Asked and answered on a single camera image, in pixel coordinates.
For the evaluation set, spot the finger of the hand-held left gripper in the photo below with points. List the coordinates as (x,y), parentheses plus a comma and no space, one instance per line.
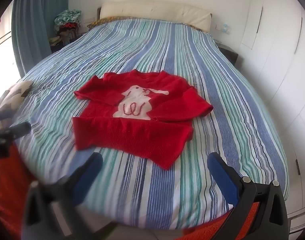
(18,128)

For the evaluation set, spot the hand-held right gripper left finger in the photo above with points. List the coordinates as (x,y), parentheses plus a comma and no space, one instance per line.
(88,173)

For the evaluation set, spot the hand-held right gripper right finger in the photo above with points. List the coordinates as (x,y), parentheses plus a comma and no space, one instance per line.
(223,177)

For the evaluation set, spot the red knit sweater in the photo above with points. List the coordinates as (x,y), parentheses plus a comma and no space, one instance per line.
(135,132)

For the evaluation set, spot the pile of clothes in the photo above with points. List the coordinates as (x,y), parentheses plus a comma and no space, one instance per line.
(66,22)

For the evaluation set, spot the beige patterned cushion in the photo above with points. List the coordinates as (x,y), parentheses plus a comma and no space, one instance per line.
(13,93)

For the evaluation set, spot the orange textured mat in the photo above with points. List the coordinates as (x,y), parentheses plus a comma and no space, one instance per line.
(245,223)

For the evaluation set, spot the orange cloth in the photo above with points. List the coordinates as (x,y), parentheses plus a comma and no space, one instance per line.
(7,200)

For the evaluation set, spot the blue curtain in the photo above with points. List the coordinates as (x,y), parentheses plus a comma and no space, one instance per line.
(30,30)

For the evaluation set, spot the white wardrobe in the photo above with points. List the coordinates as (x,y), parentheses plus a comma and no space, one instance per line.
(275,80)

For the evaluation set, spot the dark nightstand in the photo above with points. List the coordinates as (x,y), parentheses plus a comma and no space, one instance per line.
(230,53)

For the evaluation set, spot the yellow patterned pillow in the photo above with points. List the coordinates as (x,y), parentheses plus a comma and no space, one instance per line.
(102,22)

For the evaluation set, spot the striped bed sheet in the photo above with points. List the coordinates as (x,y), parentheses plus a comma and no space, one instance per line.
(167,50)

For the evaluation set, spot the white wall socket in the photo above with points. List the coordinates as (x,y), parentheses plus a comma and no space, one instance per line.
(225,28)

